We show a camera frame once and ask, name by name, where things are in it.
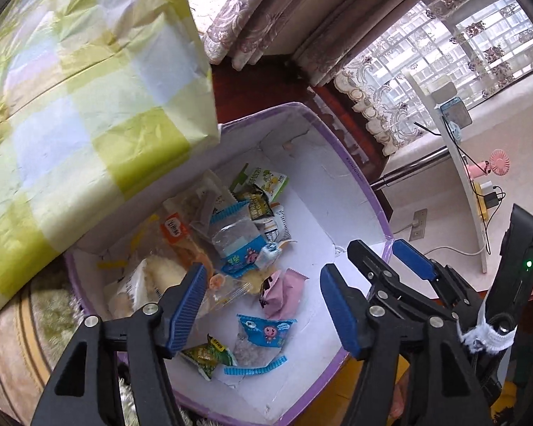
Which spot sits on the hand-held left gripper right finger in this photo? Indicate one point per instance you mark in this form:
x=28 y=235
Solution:
x=342 y=315

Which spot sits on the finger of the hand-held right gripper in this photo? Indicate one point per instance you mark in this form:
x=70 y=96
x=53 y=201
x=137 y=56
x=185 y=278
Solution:
x=373 y=270
x=413 y=257

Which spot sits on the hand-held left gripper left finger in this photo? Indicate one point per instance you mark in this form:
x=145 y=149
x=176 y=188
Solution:
x=186 y=306

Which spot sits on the large white bun packet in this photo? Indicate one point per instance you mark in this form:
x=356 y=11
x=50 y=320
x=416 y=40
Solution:
x=160 y=275

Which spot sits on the small green snack packet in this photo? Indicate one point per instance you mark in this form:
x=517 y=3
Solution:
x=206 y=355

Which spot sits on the pink snack packet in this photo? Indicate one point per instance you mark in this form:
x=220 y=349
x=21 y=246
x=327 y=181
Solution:
x=291 y=297
x=268 y=293

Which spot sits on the clear golden cake packet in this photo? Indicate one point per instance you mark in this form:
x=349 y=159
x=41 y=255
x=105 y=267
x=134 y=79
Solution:
x=177 y=230

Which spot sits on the clear blue-edged snack packet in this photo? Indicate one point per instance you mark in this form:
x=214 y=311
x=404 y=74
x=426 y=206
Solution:
x=237 y=242
x=262 y=333

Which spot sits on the purple-rimmed white box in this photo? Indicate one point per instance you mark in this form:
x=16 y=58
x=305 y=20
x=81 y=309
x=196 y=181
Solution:
x=315 y=213

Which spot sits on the small silver snack packet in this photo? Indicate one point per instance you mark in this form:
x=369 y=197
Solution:
x=279 y=226

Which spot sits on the yellow green snack packet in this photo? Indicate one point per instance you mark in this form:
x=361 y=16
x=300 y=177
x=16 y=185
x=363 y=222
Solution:
x=256 y=206

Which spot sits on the green white snack packet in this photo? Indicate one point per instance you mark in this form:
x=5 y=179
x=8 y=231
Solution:
x=268 y=182

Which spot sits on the floor socket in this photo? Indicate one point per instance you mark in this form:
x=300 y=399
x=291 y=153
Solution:
x=418 y=224

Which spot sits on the white desk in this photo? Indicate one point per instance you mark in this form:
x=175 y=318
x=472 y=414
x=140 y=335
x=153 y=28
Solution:
x=477 y=239

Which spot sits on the yellow power strip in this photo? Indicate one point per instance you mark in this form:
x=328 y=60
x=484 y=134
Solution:
x=482 y=206

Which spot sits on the pink desk fan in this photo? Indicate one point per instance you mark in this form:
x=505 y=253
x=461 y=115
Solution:
x=497 y=164

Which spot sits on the short white lace curtain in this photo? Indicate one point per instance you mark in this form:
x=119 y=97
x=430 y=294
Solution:
x=382 y=111

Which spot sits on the blue tissue box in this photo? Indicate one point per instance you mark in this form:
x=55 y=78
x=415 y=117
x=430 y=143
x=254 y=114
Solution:
x=455 y=113

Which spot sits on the small white box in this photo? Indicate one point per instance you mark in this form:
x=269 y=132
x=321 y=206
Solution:
x=442 y=93

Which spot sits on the checkered plastic tablecloth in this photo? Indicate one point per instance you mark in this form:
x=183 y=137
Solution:
x=93 y=120

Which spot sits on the brown embroidered curtain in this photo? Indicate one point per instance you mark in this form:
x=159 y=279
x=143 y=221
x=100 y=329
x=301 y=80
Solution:
x=271 y=31

